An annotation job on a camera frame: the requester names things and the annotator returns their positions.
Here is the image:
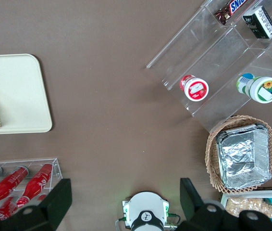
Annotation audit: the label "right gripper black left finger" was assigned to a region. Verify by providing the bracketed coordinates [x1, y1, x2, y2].
[0, 178, 73, 231]

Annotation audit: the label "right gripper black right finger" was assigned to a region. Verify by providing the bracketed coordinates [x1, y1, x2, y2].
[174, 177, 272, 231]

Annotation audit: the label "white rectangular snack tray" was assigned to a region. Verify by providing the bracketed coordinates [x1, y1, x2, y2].
[220, 190, 272, 231]

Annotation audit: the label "light tan wicker basket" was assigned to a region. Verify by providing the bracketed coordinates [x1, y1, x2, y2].
[206, 115, 272, 194]

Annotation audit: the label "beige plastic tray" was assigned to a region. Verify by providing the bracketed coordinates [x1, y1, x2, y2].
[0, 53, 53, 135]

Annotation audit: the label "clear acrylic bottle rack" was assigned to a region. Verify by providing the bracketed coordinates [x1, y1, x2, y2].
[0, 157, 63, 217]

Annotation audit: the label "aluminium foil container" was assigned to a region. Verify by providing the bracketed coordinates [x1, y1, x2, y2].
[215, 124, 272, 189]

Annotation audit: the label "red label yogurt cup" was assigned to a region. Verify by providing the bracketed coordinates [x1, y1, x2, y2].
[179, 74, 210, 102]

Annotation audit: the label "green label yogurt cup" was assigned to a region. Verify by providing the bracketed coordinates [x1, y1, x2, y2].
[236, 73, 272, 104]

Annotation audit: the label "clear acrylic stepped shelf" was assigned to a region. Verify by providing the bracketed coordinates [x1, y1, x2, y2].
[146, 0, 272, 133]

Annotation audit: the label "small black white carton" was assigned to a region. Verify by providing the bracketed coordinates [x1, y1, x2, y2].
[242, 6, 272, 39]

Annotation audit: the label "Snickers chocolate bar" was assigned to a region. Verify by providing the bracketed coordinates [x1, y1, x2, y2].
[214, 0, 257, 26]

